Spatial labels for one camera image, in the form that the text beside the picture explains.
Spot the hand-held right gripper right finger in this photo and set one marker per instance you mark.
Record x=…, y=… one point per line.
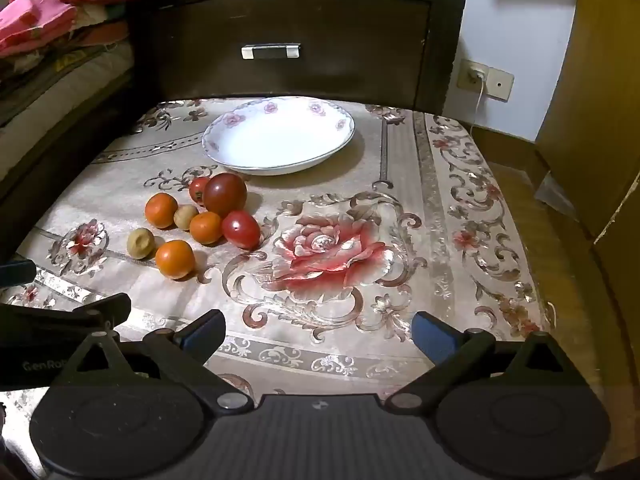
x=434, y=336

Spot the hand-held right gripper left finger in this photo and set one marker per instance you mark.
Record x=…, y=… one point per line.
x=204, y=331

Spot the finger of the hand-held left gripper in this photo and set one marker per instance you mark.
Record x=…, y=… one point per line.
x=15, y=272
x=60, y=312

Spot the orange tangerine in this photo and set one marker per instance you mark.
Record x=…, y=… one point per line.
x=161, y=210
x=175, y=260
x=206, y=228

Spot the brown kiwi fruit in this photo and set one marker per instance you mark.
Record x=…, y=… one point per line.
x=140, y=243

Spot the red oval tomato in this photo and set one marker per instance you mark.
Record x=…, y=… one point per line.
x=242, y=230

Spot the brown longan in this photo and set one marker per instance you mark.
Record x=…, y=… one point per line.
x=185, y=217

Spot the large dark red tomato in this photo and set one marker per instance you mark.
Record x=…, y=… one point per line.
x=225, y=194

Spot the small red cherry tomato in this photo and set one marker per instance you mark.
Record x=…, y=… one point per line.
x=197, y=189

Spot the white floral plate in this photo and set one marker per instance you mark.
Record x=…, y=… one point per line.
x=280, y=135

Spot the bed mattress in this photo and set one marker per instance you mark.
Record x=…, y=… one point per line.
x=55, y=85

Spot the pink cloth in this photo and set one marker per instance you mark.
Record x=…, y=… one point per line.
x=35, y=22

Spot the yellow wooden cabinet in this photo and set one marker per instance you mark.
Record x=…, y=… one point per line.
x=600, y=110

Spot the dark wooden drawer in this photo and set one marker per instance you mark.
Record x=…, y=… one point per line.
x=320, y=25

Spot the dark wooden nightstand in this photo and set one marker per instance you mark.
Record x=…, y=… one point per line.
x=300, y=15

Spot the dark wooden bed frame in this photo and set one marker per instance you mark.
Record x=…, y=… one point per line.
x=65, y=160

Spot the beige wall socket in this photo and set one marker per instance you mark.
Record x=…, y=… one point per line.
x=495, y=82

